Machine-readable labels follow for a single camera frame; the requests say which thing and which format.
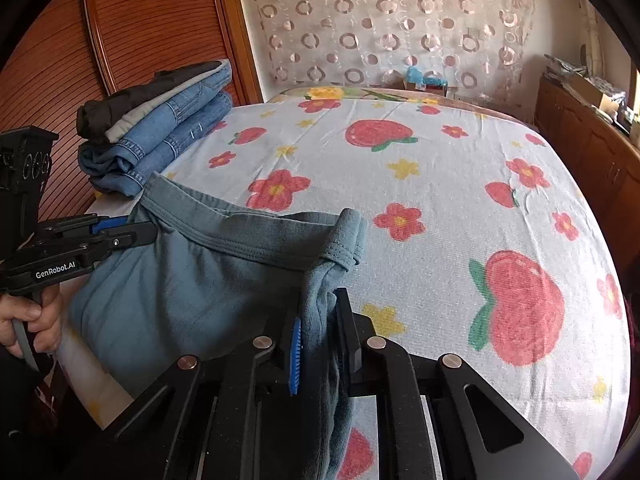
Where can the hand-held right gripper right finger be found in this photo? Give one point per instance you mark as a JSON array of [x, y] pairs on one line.
[[347, 330]]

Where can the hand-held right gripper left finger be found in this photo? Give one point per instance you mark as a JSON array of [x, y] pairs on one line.
[[295, 355]]

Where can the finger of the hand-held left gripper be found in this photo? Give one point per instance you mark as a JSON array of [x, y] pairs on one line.
[[107, 225], [130, 237]]

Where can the grey-blue pants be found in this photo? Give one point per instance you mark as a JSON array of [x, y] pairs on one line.
[[200, 280]]

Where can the person's left hand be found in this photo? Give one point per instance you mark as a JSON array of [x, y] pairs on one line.
[[47, 325]]

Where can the folded blue jeans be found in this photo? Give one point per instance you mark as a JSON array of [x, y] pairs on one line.
[[150, 160], [190, 97]]

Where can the folded grey garment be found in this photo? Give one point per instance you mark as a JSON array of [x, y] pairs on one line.
[[125, 125]]

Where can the folded black garment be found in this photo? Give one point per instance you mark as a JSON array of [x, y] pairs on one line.
[[130, 102]]

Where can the strawberry flower print bedsheet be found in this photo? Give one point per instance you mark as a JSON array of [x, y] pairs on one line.
[[450, 185]]

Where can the slatted wooden wardrobe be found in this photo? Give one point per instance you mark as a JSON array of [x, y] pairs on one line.
[[125, 25]]

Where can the yellow red floral blanket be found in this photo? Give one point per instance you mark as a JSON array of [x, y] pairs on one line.
[[325, 92]]

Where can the blue plastic packet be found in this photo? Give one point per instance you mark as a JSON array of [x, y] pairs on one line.
[[422, 77]]

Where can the long wooden cabinet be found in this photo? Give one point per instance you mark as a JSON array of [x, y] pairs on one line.
[[575, 130]]

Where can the circle-patterned sheer curtain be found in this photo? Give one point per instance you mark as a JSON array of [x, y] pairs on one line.
[[375, 20]]

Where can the pile of printed cloth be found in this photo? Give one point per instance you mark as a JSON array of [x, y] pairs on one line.
[[562, 66]]

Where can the open cardboard box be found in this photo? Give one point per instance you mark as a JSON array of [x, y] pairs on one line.
[[592, 92]]

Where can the cream lace window curtain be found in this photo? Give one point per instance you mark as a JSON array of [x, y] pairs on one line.
[[591, 35]]

